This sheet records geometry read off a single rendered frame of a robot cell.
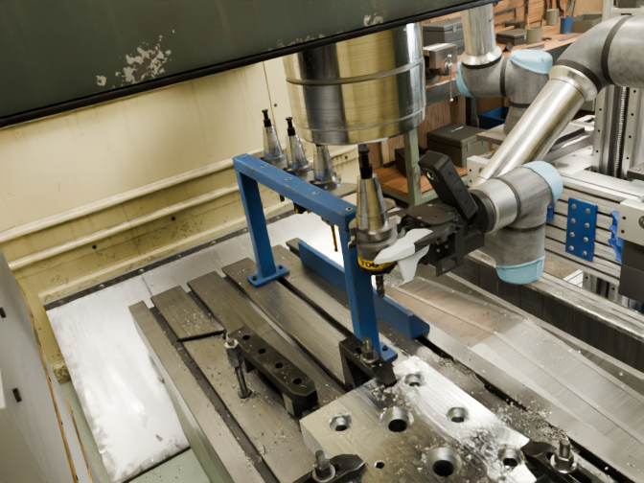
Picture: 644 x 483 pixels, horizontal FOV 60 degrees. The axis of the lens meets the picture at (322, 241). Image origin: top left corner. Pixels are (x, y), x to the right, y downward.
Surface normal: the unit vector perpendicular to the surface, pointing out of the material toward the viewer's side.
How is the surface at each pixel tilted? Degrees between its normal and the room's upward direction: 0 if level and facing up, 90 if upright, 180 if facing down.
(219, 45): 90
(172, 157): 90
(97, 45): 90
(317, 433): 0
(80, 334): 24
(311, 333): 0
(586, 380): 8
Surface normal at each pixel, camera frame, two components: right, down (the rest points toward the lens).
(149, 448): 0.07, -0.66
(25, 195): 0.49, 0.32
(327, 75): -0.35, 0.48
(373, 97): 0.15, 0.44
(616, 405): -0.07, -0.83
